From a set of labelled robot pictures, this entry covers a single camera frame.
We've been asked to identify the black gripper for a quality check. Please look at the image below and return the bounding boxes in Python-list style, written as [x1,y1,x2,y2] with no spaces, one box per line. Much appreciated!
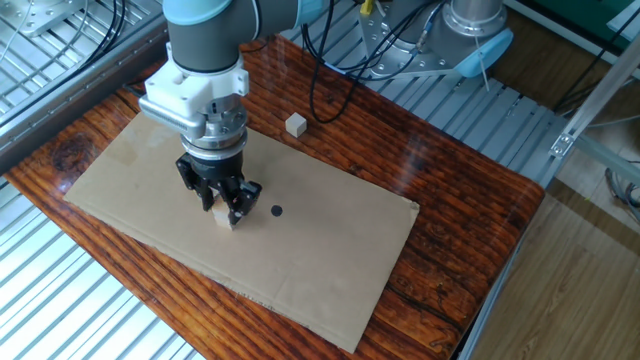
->
[174,149,263,226]

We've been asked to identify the brown cardboard sheet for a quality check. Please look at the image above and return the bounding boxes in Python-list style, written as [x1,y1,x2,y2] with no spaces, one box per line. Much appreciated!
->
[63,87,420,355]

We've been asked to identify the glossy brown wooden board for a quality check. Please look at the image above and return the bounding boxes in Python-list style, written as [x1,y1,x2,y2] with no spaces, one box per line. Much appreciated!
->
[3,19,546,360]

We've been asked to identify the silver plate with holes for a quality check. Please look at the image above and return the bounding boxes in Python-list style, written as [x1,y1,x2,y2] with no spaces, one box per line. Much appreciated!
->
[0,0,89,39]

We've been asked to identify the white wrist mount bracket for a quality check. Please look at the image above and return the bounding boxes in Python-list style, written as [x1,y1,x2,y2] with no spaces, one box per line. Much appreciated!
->
[138,42,250,137]

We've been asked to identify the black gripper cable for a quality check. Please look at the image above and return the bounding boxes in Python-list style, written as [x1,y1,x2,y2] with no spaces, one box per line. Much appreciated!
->
[299,0,451,125]

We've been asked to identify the grey aluminium frame beam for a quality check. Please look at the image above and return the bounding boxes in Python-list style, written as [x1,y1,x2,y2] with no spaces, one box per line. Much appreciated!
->
[0,19,169,174]

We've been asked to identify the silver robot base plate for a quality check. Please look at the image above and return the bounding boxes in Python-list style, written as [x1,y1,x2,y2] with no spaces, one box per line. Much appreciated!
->
[358,0,469,80]

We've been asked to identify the white cable tie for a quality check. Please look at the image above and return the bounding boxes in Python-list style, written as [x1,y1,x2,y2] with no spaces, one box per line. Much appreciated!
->
[473,34,491,93]

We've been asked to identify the aluminium frame post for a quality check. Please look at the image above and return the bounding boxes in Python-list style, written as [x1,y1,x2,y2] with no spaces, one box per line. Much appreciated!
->
[548,32,640,174]

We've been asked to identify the grey floor cables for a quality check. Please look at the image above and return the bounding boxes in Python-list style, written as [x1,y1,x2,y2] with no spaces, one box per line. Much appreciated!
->
[603,167,640,224]

